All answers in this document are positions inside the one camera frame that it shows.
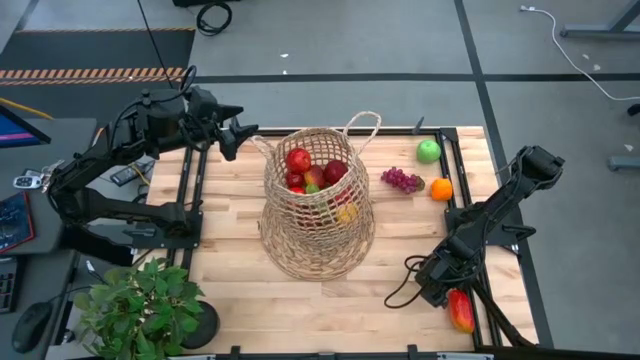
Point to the purple grape bunch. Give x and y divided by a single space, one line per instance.
400 179

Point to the red and yellow peach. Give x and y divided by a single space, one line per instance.
315 176

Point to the red and orange mango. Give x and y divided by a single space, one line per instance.
462 315

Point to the potted green plant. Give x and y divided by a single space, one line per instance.
140 310

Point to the dark pad with red edge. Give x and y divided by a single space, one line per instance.
15 222

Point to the bright green apple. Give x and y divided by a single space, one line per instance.
429 151

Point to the blue screen monitor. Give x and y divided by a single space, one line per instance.
15 132

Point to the black power adapter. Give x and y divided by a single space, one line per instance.
125 175

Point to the orange fruit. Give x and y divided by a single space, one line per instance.
442 190

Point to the black hazard-striped floor mat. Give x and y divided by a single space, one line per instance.
100 50

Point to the dark red plum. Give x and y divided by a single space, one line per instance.
294 180

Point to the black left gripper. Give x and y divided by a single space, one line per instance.
207 120

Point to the black keyboard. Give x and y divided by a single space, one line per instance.
6 290

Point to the dark grey desk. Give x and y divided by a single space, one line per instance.
60 235

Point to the black equipment base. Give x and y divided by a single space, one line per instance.
190 2

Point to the small red fruit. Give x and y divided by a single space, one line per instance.
297 191

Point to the dark red apple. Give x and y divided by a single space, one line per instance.
336 171

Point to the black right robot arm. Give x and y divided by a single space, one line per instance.
500 200

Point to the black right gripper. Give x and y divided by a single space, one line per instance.
450 267

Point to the yellow bell pepper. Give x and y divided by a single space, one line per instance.
347 213

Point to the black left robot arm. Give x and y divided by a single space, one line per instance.
90 160

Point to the black computer mouse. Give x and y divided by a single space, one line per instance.
31 325

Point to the long grey desk foot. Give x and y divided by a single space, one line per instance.
580 32

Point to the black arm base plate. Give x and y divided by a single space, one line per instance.
505 235
150 242

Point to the light green fruit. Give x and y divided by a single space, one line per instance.
312 189

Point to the black chair caster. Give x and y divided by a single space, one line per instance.
635 109

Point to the bright red apple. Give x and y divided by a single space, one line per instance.
298 160

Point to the short grey desk foot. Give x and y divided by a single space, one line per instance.
625 163

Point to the woven straw basket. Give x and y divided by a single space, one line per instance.
320 240

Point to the grey car key fob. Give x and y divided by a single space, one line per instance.
26 182

